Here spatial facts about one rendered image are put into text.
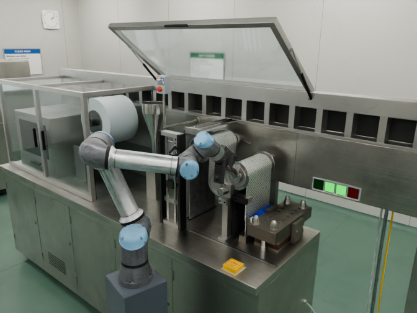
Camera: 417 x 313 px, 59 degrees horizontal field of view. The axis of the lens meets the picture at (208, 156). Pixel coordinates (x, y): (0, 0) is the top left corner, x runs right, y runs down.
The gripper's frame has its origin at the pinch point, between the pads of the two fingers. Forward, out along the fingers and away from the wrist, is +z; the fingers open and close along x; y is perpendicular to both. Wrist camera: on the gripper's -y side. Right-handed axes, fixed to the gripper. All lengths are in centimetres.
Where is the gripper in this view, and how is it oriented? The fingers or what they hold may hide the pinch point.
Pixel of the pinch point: (234, 176)
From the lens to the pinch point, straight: 183.7
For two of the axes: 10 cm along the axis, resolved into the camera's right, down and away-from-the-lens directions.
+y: 4.2, -8.7, 2.5
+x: -7.7, -1.9, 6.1
